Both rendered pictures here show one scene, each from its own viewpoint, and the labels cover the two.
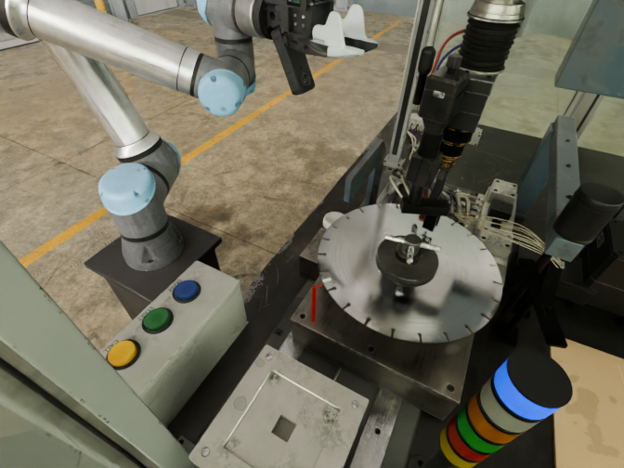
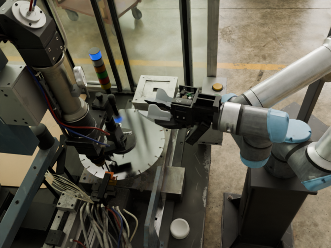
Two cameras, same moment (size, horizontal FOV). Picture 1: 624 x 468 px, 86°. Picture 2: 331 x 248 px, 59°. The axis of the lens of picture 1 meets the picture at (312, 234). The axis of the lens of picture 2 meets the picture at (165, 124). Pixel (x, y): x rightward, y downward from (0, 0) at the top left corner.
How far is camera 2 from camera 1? 1.21 m
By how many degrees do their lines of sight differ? 85
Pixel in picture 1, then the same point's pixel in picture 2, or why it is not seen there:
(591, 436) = not seen: hidden behind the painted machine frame
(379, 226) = (137, 156)
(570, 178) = (23, 187)
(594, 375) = not seen: hidden behind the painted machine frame
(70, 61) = not seen: outside the picture
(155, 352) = (208, 91)
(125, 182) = (290, 127)
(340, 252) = (153, 134)
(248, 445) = (163, 83)
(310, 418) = (148, 93)
